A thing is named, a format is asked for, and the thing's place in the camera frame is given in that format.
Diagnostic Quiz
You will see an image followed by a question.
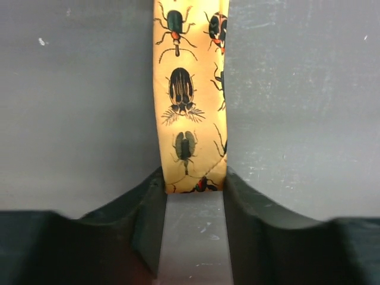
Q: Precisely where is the yellow insect print tie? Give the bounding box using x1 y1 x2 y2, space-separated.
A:
153 1 229 194

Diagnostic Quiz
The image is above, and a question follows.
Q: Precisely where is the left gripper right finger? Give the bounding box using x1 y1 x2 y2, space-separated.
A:
223 169 379 285

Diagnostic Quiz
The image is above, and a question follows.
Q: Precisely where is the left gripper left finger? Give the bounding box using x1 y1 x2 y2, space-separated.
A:
1 169 166 284

